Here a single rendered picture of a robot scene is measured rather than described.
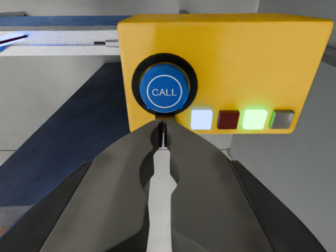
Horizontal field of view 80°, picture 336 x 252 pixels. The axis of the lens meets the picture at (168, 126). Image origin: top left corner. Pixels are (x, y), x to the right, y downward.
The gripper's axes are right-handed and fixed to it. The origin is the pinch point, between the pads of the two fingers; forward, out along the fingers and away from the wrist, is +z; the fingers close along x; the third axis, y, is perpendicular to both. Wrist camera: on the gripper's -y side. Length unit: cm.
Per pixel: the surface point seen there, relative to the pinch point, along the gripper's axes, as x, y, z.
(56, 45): -19.4, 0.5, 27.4
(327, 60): 45, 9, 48
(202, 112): 3.3, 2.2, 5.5
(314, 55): 11.6, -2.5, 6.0
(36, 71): -81, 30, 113
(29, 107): -95, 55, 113
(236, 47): 5.5, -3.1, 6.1
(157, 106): -0.6, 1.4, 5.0
